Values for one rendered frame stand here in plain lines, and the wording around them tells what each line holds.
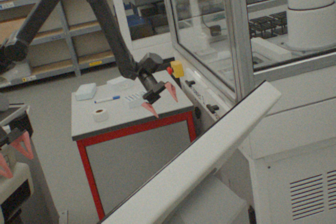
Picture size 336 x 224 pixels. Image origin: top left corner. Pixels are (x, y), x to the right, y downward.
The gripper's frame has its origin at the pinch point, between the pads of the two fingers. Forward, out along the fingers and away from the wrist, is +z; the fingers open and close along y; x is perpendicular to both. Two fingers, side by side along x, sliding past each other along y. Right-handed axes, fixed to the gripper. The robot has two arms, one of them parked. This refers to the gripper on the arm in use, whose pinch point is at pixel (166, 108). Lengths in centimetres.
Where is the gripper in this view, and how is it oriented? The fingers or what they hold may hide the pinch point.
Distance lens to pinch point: 158.1
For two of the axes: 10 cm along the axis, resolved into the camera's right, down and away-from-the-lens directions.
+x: -3.9, -2.1, -9.0
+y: -7.6, 6.2, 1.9
